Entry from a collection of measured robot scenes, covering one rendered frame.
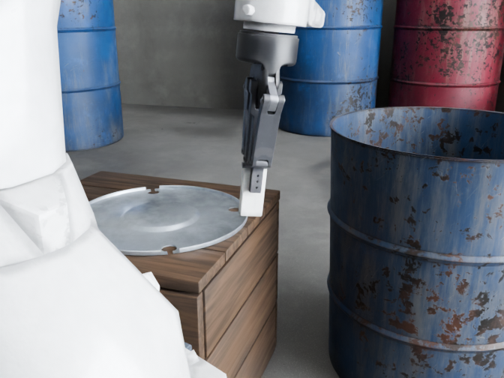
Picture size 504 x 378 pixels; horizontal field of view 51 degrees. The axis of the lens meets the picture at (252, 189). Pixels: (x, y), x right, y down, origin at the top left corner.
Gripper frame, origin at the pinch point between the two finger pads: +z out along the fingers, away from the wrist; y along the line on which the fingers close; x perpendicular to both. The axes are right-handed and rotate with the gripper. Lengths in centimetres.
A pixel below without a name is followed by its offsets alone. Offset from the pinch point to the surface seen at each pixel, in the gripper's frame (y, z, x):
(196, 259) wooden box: -1.1, 10.8, -6.6
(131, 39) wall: -336, -3, -22
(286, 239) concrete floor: -80, 41, 31
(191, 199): -25.2, 10.2, -5.2
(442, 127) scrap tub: -36, -4, 48
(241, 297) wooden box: -8.7, 21.0, 2.1
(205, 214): -17.4, 10.1, -3.6
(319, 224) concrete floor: -90, 40, 45
